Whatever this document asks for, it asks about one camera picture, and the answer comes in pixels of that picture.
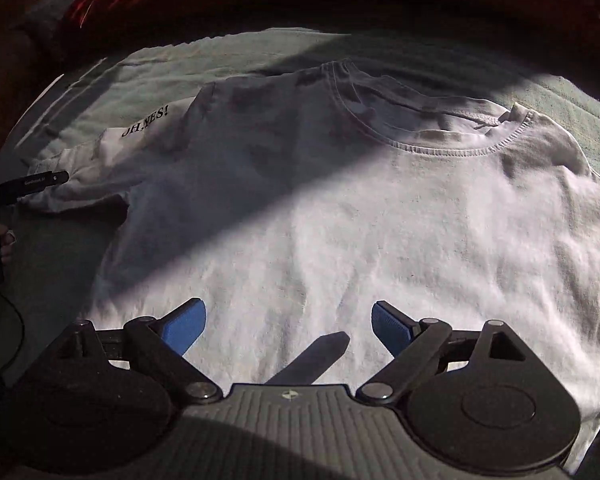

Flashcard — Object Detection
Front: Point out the green plaid bed sheet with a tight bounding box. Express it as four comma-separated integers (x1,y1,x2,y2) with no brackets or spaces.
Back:
0,27,600,386

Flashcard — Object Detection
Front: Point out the white t-shirt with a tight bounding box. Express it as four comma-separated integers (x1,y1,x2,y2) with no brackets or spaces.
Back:
28,61,600,471

